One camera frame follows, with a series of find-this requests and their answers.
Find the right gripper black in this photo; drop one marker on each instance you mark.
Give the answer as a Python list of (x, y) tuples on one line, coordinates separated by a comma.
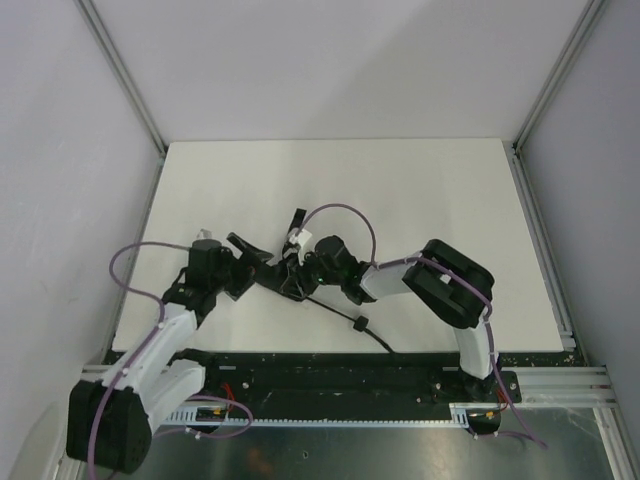
[(291, 272)]

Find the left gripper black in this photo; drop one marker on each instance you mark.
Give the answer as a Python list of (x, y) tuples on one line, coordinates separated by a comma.
[(240, 273)]

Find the black folding umbrella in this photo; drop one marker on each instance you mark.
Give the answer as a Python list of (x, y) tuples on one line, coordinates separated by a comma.
[(338, 267)]

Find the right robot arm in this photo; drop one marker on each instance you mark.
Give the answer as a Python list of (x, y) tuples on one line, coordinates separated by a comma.
[(455, 288)]

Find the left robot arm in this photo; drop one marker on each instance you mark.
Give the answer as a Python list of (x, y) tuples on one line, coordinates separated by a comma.
[(112, 420)]

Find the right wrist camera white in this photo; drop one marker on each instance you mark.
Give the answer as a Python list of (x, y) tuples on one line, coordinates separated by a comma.
[(297, 244)]

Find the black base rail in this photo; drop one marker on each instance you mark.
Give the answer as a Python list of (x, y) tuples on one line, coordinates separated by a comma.
[(351, 387)]

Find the grey slotted cable duct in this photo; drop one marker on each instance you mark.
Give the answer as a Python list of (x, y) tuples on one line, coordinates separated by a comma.
[(198, 417)]

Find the left aluminium frame post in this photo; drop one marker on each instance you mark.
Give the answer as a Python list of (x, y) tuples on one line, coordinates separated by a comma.
[(103, 39)]

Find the aluminium frame post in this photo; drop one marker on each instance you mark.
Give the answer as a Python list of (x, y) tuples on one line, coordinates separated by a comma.
[(103, 39), (569, 54)]

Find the right aluminium frame post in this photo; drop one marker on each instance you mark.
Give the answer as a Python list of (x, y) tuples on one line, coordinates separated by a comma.
[(569, 54)]

